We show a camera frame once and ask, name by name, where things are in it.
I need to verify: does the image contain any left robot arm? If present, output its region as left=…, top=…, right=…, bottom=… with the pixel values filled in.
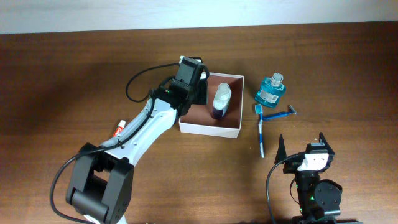
left=65, top=56, right=210, bottom=223

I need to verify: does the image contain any red green toothpaste tube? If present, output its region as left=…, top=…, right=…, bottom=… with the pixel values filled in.
left=113, top=120, right=126, bottom=137

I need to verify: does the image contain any blue mouthwash bottle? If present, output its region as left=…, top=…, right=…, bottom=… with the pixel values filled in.
left=255, top=73, right=286, bottom=108

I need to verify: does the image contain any blue disposable razor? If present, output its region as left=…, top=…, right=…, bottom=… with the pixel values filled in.
left=262, top=105, right=297, bottom=121

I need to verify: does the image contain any clear hand soap pump bottle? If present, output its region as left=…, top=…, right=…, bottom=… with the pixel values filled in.
left=212, top=83, right=232, bottom=119

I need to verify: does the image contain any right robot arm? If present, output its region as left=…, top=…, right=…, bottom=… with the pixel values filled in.
left=266, top=133, right=359, bottom=224

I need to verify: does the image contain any blue white toothbrush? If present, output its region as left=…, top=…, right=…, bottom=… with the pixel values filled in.
left=254, top=104, right=265, bottom=158

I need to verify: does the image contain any white cardboard box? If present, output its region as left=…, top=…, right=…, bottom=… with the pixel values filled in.
left=178, top=73, right=244, bottom=138

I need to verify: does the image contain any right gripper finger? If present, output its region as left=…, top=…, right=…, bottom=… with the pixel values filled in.
left=274, top=134, right=287, bottom=164
left=319, top=132, right=335, bottom=156

